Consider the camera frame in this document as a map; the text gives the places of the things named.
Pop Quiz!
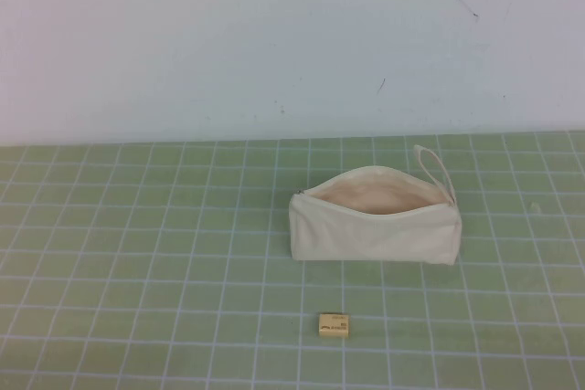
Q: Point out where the small yellow eraser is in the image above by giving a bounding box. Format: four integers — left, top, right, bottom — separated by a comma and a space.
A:
316, 311, 352, 336

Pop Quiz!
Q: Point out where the cream fabric pencil case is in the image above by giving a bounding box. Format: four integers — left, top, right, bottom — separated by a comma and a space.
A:
289, 143, 463, 268

